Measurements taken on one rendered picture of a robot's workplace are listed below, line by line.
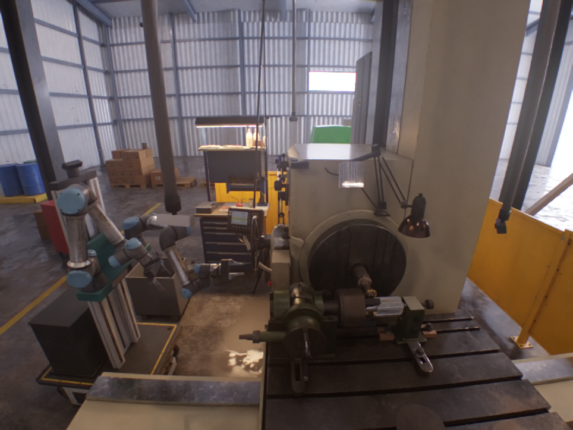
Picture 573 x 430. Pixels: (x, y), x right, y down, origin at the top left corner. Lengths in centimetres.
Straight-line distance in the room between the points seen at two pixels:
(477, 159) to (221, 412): 192
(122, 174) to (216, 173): 603
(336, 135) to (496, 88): 409
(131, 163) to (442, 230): 857
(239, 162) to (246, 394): 274
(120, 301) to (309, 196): 172
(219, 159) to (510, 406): 347
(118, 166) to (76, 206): 795
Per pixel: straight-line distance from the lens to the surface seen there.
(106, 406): 188
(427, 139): 157
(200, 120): 346
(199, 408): 169
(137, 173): 917
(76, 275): 168
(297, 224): 149
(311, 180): 142
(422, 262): 183
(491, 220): 377
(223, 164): 366
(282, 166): 174
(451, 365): 160
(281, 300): 129
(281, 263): 149
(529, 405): 163
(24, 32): 606
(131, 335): 267
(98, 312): 222
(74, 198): 153
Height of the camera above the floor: 210
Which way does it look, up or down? 21 degrees down
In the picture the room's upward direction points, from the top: straight up
